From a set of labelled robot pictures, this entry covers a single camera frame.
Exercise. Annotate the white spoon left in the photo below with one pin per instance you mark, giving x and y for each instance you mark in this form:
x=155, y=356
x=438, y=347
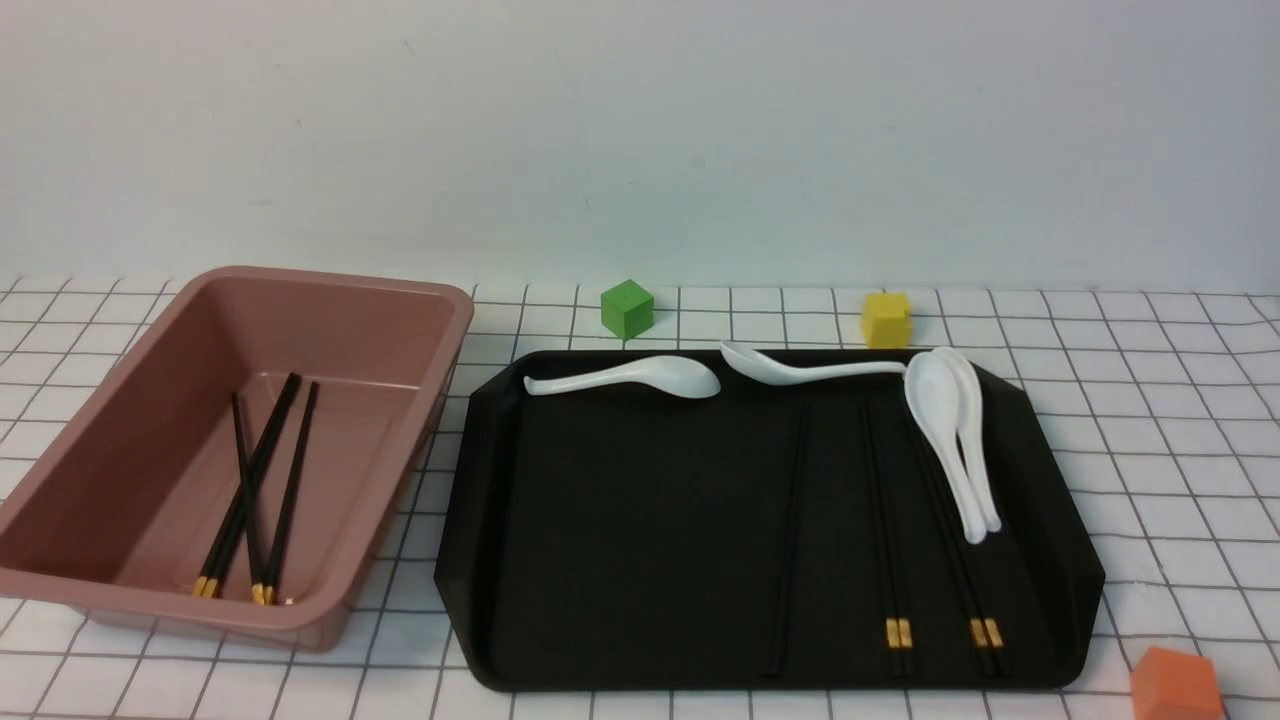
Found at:
x=678, y=376

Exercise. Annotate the white spoon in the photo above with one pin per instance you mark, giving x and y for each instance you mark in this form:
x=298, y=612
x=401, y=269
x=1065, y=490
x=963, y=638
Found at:
x=678, y=376
x=762, y=368
x=970, y=431
x=934, y=402

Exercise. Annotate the green cube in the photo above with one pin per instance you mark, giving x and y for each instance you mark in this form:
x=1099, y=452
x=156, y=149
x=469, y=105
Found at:
x=627, y=310

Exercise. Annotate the white spoon middle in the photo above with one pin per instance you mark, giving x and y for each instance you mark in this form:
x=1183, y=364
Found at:
x=762, y=368

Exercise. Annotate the black plastic tray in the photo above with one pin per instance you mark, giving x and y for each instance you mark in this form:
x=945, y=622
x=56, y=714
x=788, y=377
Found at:
x=623, y=539

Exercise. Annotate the yellow cube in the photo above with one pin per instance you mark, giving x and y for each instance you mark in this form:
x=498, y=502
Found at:
x=886, y=320

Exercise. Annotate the white spoon front right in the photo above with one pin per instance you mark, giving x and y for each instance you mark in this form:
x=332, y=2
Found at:
x=934, y=402

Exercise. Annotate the white spoon back right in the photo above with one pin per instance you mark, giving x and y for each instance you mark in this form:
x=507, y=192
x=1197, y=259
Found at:
x=970, y=431

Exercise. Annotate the black gold-band chopstick tray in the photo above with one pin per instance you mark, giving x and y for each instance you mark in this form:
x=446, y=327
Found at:
x=997, y=648
x=884, y=564
x=907, y=642
x=939, y=497

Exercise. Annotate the pink plastic bin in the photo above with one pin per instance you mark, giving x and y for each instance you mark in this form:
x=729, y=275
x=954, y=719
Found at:
x=116, y=518

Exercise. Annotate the orange cube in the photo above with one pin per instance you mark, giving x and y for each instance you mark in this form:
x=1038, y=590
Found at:
x=1170, y=684

